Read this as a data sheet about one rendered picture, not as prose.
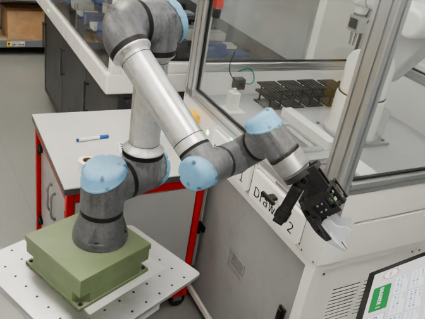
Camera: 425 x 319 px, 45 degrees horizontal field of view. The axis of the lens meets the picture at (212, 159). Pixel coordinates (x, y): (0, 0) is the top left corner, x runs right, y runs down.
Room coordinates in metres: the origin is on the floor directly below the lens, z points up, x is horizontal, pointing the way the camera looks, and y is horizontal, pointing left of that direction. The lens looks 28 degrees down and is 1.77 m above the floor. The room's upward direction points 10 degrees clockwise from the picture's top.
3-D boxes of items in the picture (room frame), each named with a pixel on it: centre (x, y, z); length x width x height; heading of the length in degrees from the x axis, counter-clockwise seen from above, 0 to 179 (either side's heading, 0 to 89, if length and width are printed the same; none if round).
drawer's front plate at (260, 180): (1.44, -0.23, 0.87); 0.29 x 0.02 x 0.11; 32
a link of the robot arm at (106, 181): (1.14, 0.27, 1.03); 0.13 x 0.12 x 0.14; 145
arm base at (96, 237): (1.14, 0.27, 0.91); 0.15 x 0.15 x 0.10
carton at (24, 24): (4.97, 2.07, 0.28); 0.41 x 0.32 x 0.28; 125
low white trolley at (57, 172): (1.90, 0.41, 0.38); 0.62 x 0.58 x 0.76; 32
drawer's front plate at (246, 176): (1.71, -0.07, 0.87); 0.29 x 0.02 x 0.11; 32
